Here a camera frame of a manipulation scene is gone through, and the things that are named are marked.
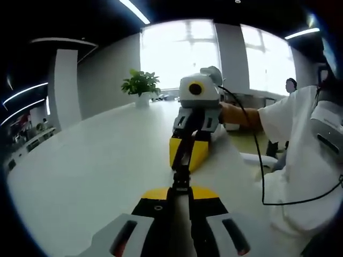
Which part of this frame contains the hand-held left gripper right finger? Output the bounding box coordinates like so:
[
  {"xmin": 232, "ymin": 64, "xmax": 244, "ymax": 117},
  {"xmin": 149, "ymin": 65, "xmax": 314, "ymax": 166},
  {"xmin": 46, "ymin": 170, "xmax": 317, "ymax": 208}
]
[{"xmin": 187, "ymin": 186, "xmax": 271, "ymax": 257}]

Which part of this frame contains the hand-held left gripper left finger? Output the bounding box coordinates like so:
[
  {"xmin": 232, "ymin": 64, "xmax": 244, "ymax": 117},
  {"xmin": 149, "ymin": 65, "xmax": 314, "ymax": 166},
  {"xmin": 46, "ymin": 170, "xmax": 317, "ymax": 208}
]
[{"xmin": 72, "ymin": 187, "xmax": 176, "ymax": 257}]

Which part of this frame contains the black plastic buckle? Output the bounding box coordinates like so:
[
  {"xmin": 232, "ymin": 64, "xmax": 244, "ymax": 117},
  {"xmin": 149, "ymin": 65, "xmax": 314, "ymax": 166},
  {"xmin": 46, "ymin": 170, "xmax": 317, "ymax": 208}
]
[{"xmin": 171, "ymin": 157, "xmax": 192, "ymax": 195}]

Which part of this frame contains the person's right hand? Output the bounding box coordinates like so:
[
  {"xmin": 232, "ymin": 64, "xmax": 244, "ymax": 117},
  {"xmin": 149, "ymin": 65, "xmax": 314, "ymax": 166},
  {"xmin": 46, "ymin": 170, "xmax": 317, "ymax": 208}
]
[{"xmin": 220, "ymin": 103, "xmax": 242, "ymax": 126}]

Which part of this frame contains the green potted plant white pot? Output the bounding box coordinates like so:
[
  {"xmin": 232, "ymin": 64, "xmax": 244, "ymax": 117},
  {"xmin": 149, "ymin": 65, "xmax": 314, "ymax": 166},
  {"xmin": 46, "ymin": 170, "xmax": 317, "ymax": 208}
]
[{"xmin": 121, "ymin": 69, "xmax": 162, "ymax": 108}]

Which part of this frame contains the person in white shirt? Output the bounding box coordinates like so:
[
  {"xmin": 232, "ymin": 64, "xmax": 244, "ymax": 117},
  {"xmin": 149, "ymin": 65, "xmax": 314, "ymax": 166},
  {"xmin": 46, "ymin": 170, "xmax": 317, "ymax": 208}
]
[{"xmin": 257, "ymin": 86, "xmax": 343, "ymax": 241}]

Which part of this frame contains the ceiling light strip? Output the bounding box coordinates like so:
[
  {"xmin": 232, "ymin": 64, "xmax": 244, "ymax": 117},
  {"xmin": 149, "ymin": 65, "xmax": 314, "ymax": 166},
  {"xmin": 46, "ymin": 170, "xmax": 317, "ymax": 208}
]
[
  {"xmin": 118, "ymin": 0, "xmax": 151, "ymax": 24},
  {"xmin": 284, "ymin": 27, "xmax": 321, "ymax": 41}
]

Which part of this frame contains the grey chest-worn device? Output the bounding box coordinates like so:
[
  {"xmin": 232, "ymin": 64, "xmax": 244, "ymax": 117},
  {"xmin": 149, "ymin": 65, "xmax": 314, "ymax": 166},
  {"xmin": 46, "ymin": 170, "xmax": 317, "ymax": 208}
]
[{"xmin": 310, "ymin": 99, "xmax": 343, "ymax": 163}]

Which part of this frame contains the black cable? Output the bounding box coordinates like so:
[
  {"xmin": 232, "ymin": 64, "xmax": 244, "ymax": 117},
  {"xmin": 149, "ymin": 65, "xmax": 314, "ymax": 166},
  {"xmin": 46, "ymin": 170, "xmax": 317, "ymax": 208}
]
[{"xmin": 217, "ymin": 85, "xmax": 343, "ymax": 206}]

